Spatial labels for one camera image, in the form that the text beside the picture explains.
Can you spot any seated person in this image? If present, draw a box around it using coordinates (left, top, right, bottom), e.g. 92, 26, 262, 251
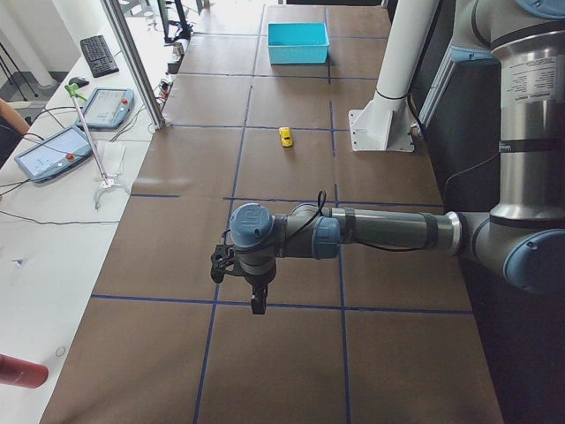
0, 99, 30, 166

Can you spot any aluminium frame post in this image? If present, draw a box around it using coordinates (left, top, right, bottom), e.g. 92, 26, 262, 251
101, 0, 165, 130

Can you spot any black computer mouse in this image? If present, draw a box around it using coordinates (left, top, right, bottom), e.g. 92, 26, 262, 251
68, 77, 90, 87

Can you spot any black keyboard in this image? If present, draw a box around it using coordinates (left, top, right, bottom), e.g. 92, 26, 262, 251
79, 35, 119, 78

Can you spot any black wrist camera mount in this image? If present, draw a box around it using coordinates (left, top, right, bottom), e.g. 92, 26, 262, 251
210, 244, 238, 284

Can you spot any small metal cup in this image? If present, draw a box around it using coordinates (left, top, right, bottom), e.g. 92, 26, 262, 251
172, 42, 185, 57

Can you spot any grabber stick green handle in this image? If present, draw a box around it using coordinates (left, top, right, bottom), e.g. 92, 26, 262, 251
64, 84, 130, 210

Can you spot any yellow beetle toy car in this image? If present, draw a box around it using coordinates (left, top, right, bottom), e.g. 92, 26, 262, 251
278, 126, 294, 148

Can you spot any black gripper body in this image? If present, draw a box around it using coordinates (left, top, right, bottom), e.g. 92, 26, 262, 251
245, 272, 275, 295

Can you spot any far teach pendant tablet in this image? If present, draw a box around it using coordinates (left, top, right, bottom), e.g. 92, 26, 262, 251
82, 87, 134, 131

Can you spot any red cylinder bottle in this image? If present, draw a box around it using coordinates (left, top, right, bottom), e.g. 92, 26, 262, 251
0, 354, 49, 389

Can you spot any turquoise plastic bin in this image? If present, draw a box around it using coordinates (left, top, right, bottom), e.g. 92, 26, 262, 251
267, 22, 329, 64

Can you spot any near teach pendant tablet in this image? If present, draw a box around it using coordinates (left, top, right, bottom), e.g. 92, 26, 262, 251
14, 125, 93, 183

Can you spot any white pedestal column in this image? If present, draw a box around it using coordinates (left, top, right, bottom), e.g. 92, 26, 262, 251
349, 0, 440, 152

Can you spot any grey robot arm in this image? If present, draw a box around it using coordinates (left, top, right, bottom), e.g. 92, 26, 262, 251
211, 1, 564, 314

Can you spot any teach pendant tablet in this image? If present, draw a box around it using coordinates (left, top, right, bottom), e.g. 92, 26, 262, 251
82, 87, 134, 131
14, 125, 93, 183

